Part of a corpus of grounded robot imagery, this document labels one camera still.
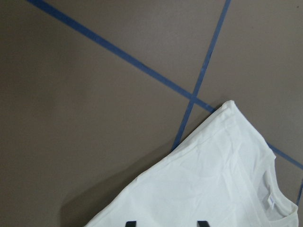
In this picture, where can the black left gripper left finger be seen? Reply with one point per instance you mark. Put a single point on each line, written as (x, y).
(130, 224)

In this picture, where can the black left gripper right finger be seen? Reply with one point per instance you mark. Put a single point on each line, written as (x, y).
(202, 223)

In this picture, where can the white long-sleeve printed shirt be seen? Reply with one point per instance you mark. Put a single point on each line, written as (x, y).
(222, 173)

